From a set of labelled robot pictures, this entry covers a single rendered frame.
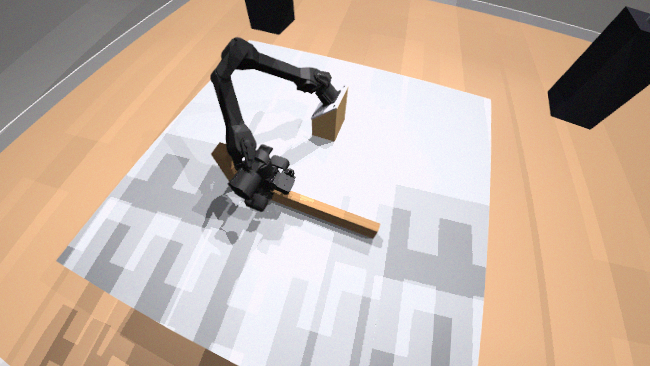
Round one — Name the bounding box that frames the brown wooden post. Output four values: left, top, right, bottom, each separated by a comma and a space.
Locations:
210, 142, 238, 181

